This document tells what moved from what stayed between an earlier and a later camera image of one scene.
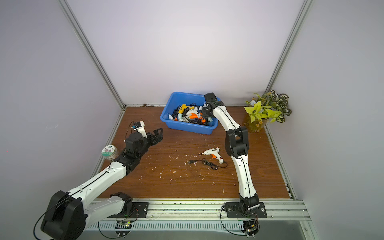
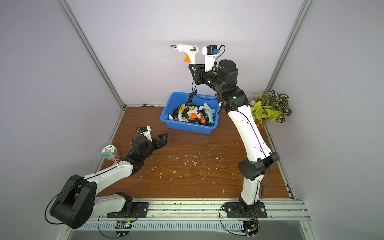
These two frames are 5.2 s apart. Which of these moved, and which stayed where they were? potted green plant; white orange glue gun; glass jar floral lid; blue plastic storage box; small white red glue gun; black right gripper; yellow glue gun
Moved: white orange glue gun; small white red glue gun; black right gripper
Stayed: potted green plant; blue plastic storage box; yellow glue gun; glass jar floral lid
